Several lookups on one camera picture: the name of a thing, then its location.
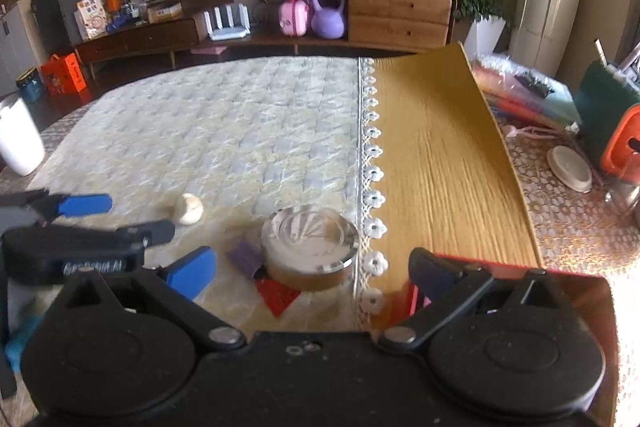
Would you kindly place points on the yellow wooden board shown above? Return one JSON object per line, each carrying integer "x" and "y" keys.
{"x": 450, "y": 157}

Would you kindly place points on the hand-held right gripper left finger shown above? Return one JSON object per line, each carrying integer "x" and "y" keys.
{"x": 192, "y": 272}

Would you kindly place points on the red paper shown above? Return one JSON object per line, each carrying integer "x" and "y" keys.
{"x": 277, "y": 296}

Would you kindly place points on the dark cabinet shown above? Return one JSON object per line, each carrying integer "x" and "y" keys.
{"x": 57, "y": 19}

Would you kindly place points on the orange bag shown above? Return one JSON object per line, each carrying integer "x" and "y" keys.
{"x": 62, "y": 74}

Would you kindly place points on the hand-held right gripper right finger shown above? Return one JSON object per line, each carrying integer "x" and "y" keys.
{"x": 430, "y": 272}

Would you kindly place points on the red metal box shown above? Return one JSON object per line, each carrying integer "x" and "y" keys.
{"x": 607, "y": 332}

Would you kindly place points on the colourful printed box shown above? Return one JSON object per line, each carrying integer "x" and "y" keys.
{"x": 91, "y": 17}

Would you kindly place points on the stack of folders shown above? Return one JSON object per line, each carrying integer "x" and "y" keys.
{"x": 520, "y": 94}

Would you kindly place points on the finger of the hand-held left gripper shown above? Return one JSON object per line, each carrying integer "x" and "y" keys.
{"x": 145, "y": 233}
{"x": 85, "y": 204}

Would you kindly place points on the quilted beige blanket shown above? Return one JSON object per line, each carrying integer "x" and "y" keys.
{"x": 225, "y": 132}

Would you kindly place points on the cream ball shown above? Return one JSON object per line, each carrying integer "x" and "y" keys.
{"x": 188, "y": 208}

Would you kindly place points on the pink toy case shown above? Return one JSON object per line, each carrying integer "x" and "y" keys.
{"x": 293, "y": 18}

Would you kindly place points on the orange plastic container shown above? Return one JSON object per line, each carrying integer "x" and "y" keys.
{"x": 620, "y": 142}

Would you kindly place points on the dark green box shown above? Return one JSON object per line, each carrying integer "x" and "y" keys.
{"x": 602, "y": 112}

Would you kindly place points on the wooden cabinet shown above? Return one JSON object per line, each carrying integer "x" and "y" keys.
{"x": 400, "y": 14}

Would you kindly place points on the white round lid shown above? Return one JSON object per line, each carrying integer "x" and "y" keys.
{"x": 569, "y": 169}

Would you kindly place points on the white cup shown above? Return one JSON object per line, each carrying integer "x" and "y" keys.
{"x": 20, "y": 137}

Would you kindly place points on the purple kettlebell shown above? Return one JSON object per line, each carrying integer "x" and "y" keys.
{"x": 328, "y": 14}

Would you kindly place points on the purple block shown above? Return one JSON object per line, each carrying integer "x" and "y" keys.
{"x": 245, "y": 257}

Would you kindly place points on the blue bucket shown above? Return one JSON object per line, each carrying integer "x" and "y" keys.
{"x": 29, "y": 86}

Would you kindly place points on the white planter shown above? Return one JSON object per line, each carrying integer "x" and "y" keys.
{"x": 484, "y": 38}

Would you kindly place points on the cardboard box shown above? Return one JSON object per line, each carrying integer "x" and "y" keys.
{"x": 165, "y": 12}

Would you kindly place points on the round gold tin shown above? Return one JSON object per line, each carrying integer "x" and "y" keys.
{"x": 310, "y": 252}

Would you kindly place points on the white router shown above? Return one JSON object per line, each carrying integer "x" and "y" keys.
{"x": 227, "y": 24}

